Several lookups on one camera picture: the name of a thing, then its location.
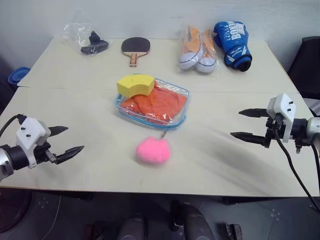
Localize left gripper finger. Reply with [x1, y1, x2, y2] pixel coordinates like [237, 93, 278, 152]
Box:
[55, 145, 85, 165]
[47, 125, 69, 137]

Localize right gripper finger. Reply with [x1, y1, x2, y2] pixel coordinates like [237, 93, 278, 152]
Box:
[229, 131, 267, 145]
[238, 107, 269, 119]

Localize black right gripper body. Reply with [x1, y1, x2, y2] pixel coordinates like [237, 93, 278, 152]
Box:
[263, 113, 285, 150]

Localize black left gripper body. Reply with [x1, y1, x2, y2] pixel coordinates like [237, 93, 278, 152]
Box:
[33, 141, 59, 166]

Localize orange cloth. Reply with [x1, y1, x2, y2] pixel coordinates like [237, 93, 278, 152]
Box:
[120, 83, 187, 125]

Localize clear pouch with orange cloth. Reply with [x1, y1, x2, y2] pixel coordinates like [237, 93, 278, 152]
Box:
[114, 77, 191, 131]

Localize clear plastic shoe bag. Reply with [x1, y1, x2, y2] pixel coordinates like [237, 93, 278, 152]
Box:
[177, 24, 222, 75]

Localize blue plastic bowl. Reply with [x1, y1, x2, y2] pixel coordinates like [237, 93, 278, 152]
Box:
[7, 66, 31, 87]

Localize orange canvas shoe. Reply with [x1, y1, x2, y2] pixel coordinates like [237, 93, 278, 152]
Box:
[179, 24, 205, 70]
[197, 27, 217, 74]

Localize blue boxing glove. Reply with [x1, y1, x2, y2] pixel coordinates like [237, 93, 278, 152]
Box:
[212, 20, 253, 73]

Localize black chair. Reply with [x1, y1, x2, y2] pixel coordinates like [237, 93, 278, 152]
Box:
[287, 36, 320, 101]

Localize yellow curved foam block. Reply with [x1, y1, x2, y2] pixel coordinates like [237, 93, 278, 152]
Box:
[116, 73, 156, 99]

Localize black folded cloth item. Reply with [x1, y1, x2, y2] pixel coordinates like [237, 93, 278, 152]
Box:
[80, 30, 110, 55]

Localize black table tennis paddle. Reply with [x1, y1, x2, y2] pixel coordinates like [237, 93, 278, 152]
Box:
[121, 37, 153, 68]

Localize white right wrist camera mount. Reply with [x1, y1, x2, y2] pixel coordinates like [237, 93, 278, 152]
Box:
[266, 93, 298, 143]

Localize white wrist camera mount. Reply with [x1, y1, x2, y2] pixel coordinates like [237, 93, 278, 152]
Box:
[266, 93, 298, 143]
[15, 116, 52, 170]

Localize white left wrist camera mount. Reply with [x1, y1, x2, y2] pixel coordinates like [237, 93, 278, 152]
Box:
[15, 116, 52, 170]

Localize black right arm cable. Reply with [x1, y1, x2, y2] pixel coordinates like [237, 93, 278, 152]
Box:
[273, 119, 320, 213]

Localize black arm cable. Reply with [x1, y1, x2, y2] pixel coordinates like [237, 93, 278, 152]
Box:
[0, 114, 28, 137]
[273, 119, 320, 213]

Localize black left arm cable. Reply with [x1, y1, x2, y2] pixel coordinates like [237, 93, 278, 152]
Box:
[0, 114, 28, 137]

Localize pink fluffy pom-pom keychain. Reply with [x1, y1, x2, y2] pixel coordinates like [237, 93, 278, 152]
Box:
[136, 129, 173, 165]

